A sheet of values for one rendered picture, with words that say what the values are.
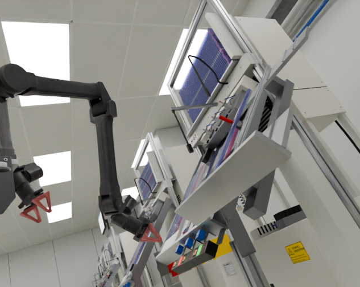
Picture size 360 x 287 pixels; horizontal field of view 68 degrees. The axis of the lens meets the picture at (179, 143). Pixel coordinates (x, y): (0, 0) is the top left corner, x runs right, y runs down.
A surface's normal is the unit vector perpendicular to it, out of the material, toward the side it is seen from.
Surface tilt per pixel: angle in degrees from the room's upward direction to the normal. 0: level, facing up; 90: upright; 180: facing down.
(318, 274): 90
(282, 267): 90
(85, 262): 90
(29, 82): 107
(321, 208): 90
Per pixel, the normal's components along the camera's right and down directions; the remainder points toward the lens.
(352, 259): -0.86, 0.13
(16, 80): 0.88, -0.23
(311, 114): 0.32, -0.52
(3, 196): 0.68, -0.54
